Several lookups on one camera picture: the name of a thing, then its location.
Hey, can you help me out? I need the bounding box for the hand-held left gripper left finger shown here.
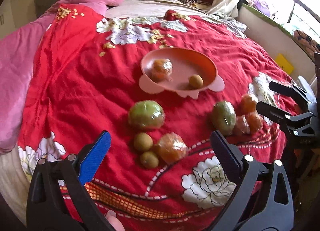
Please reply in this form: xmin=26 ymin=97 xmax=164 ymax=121
xmin=26 ymin=130 xmax=115 ymax=231

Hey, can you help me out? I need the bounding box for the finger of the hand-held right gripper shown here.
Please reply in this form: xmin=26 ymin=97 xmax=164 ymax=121
xmin=269 ymin=81 xmax=317 ymax=105
xmin=256 ymin=101 xmax=314 ymax=134

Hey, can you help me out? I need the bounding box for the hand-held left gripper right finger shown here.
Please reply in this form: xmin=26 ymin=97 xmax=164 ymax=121
xmin=207 ymin=129 xmax=295 ymax=231

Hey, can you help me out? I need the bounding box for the plastic-wrapped orange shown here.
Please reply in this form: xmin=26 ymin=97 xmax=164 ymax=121
xmin=151 ymin=58 xmax=173 ymax=82
xmin=240 ymin=94 xmax=259 ymax=114
xmin=233 ymin=115 xmax=250 ymax=136
xmin=154 ymin=133 xmax=188 ymax=164
xmin=246 ymin=111 xmax=265 ymax=134

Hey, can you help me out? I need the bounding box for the plastic-wrapped green apple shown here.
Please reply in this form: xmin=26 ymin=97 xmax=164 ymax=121
xmin=210 ymin=101 xmax=237 ymax=136
xmin=128 ymin=100 xmax=166 ymax=131

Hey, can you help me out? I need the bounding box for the brown kiwi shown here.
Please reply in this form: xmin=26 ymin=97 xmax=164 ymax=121
xmin=133 ymin=132 xmax=153 ymax=152
xmin=188 ymin=74 xmax=203 ymax=90
xmin=139 ymin=151 xmax=159 ymax=169

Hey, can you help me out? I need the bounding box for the pink flower-shaped bowl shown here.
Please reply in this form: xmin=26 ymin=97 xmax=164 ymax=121
xmin=139 ymin=48 xmax=225 ymax=99

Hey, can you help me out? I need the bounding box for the person's left hand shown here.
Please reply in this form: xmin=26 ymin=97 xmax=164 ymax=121
xmin=106 ymin=209 xmax=125 ymax=231

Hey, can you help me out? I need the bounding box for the yellow card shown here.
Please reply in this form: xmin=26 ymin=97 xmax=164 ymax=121
xmin=275 ymin=54 xmax=294 ymax=74

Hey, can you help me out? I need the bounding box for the brown patterned cushion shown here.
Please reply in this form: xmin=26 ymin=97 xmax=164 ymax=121
xmin=294 ymin=29 xmax=320 ymax=56

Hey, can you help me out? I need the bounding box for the white window bench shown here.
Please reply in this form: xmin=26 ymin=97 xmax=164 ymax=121
xmin=237 ymin=3 xmax=320 ymax=79

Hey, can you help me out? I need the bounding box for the red floral blanket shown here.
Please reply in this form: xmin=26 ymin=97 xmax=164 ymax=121
xmin=17 ymin=4 xmax=303 ymax=231

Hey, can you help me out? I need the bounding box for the purple cloth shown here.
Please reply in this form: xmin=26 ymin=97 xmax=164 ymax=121
xmin=244 ymin=0 xmax=275 ymax=17

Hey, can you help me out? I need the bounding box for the crumpled grey white cloth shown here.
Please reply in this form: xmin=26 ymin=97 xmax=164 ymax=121
xmin=207 ymin=12 xmax=248 ymax=38

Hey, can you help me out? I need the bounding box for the white mattress sheet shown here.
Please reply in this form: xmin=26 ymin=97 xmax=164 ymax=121
xmin=0 ymin=143 xmax=33 ymax=224

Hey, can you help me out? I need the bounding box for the pink quilt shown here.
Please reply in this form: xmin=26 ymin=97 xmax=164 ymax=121
xmin=0 ymin=2 xmax=108 ymax=155

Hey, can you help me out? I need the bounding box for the beige bed sheet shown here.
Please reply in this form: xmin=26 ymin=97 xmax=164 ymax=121
xmin=105 ymin=0 xmax=208 ymax=18

